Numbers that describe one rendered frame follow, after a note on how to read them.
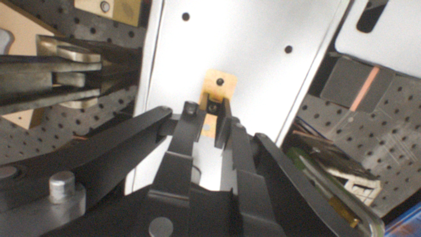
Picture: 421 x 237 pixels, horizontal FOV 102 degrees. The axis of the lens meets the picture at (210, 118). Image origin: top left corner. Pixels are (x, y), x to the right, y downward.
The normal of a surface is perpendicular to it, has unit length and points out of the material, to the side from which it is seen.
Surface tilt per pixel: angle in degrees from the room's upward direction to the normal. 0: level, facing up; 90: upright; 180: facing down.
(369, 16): 90
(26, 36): 0
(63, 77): 33
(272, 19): 0
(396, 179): 0
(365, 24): 90
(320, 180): 78
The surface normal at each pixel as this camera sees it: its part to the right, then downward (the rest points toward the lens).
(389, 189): -0.04, 0.34
